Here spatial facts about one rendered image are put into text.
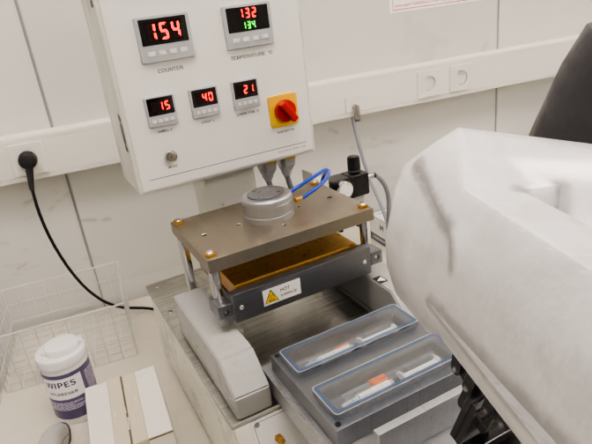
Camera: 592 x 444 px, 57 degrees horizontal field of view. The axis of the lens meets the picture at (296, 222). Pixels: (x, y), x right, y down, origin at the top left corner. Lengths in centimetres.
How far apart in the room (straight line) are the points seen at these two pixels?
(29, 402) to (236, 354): 59
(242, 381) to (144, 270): 79
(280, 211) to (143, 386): 40
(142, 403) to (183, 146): 42
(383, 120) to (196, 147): 75
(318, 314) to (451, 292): 72
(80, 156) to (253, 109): 51
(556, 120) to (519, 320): 19
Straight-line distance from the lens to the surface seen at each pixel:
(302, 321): 92
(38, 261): 146
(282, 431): 77
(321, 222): 81
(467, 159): 24
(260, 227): 82
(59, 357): 107
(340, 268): 83
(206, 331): 80
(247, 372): 74
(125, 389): 102
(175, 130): 91
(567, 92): 34
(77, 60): 135
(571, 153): 27
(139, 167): 91
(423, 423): 63
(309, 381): 69
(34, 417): 120
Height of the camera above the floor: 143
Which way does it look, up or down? 23 degrees down
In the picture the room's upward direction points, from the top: 7 degrees counter-clockwise
